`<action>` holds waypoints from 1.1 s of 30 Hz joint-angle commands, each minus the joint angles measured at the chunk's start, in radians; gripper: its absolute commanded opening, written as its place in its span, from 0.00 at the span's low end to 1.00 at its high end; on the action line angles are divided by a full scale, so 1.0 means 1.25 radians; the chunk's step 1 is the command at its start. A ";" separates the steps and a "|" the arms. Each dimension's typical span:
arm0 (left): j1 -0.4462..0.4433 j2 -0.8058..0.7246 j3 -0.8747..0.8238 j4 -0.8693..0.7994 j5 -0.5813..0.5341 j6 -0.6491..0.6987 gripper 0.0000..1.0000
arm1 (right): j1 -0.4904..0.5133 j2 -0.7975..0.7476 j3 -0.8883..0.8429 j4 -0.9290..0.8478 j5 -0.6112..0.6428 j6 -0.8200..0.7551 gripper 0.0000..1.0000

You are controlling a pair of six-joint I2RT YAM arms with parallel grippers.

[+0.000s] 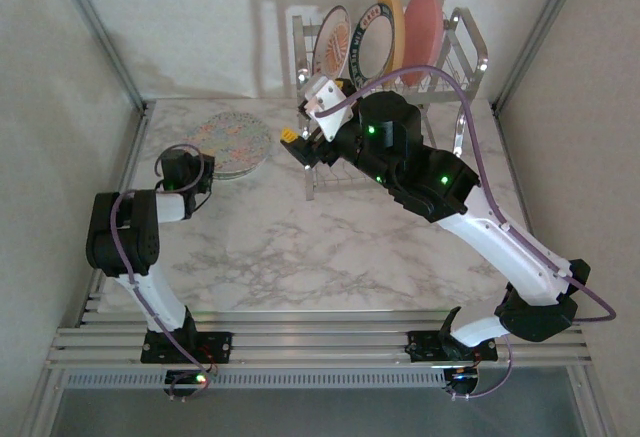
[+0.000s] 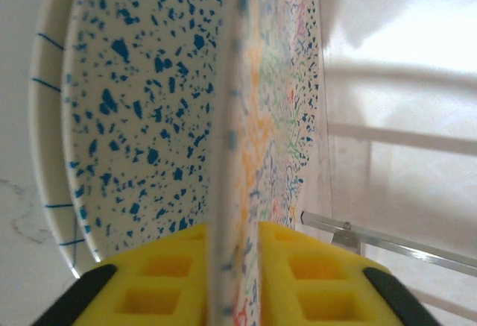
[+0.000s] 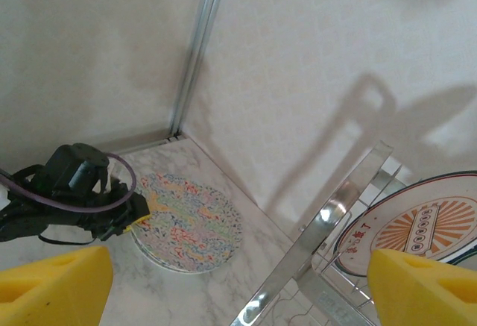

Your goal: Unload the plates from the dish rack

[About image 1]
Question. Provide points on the orange sunburst plate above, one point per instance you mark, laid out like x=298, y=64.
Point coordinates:
x=334, y=42

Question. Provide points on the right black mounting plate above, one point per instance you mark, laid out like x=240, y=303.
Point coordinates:
x=422, y=347

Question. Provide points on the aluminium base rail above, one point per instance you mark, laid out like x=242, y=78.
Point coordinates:
x=320, y=342

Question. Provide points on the aluminium table edge rail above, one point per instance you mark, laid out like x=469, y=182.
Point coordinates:
x=515, y=192
x=131, y=167

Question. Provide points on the black mounting plate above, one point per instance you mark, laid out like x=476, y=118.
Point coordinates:
x=422, y=347
x=220, y=344

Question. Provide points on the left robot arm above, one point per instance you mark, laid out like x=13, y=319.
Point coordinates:
x=160, y=302

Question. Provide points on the aluminium frame post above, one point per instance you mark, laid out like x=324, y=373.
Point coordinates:
x=100, y=37
x=540, y=37

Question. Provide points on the yellow plate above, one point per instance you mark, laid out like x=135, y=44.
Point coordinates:
x=398, y=22

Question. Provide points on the pink plate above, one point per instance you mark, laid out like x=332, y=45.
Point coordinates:
x=425, y=32

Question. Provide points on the small black controller board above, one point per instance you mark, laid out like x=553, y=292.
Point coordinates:
x=187, y=382
x=465, y=379

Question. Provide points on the colourful confetti plate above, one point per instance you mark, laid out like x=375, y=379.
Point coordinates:
x=230, y=139

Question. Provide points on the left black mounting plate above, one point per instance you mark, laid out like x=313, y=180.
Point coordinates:
x=220, y=344

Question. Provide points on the dark lettered rim plate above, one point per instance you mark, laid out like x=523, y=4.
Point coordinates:
x=375, y=42

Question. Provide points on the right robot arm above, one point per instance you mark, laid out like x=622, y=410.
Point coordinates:
x=510, y=252

